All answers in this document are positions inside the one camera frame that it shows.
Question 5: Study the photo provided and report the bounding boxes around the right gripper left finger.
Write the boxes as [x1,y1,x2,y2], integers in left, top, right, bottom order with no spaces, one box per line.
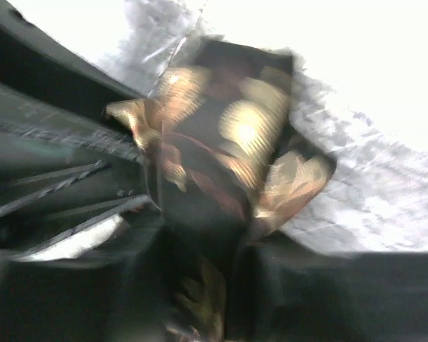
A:
[0,229,185,341]

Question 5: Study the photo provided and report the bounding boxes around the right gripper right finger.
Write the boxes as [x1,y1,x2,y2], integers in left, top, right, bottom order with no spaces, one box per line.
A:
[225,234,428,341]

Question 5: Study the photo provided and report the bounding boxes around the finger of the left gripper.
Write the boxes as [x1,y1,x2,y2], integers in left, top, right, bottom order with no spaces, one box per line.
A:
[0,83,157,249]
[0,1,141,120]

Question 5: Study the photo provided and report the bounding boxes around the black gold floral tie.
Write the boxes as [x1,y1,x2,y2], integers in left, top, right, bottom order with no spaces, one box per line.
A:
[105,37,337,341]

